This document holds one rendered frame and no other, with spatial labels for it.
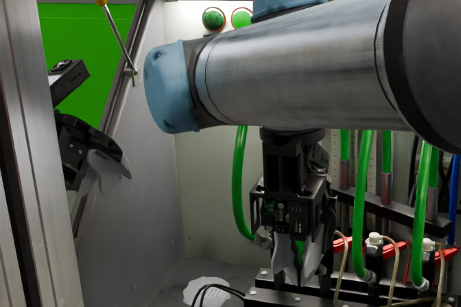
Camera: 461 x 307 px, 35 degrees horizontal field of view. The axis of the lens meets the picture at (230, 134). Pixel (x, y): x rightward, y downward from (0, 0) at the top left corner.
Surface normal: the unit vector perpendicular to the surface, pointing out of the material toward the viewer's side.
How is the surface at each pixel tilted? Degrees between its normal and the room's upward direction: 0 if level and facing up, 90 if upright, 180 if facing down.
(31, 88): 90
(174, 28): 90
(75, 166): 77
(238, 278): 0
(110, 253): 90
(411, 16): 67
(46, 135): 90
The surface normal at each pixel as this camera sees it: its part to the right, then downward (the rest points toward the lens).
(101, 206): 0.94, 0.07
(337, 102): -0.71, 0.65
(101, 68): -0.34, 0.36
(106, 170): 0.81, -0.07
